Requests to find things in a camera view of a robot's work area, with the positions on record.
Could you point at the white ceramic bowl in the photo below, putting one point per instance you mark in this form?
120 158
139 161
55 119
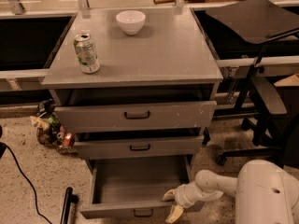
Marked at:
131 21

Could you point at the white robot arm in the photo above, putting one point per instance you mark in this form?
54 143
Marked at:
264 194

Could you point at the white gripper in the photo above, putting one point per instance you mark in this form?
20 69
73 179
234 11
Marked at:
181 197

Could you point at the grey drawer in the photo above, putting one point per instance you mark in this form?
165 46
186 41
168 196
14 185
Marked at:
134 187
120 118
128 148

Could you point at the black office chair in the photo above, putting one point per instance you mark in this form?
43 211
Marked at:
261 22

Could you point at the grey top drawer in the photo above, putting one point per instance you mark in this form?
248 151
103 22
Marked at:
120 118

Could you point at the green white soda can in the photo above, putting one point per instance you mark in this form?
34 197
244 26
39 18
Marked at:
86 53

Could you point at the wooden rolling pin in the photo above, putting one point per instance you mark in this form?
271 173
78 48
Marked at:
158 2

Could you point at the grey drawer cabinet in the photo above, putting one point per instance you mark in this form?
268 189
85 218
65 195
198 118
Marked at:
168 61

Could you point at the grey bottom drawer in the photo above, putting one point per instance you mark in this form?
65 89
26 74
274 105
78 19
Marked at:
134 187

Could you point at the grey middle drawer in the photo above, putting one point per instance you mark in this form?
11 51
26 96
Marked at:
128 148

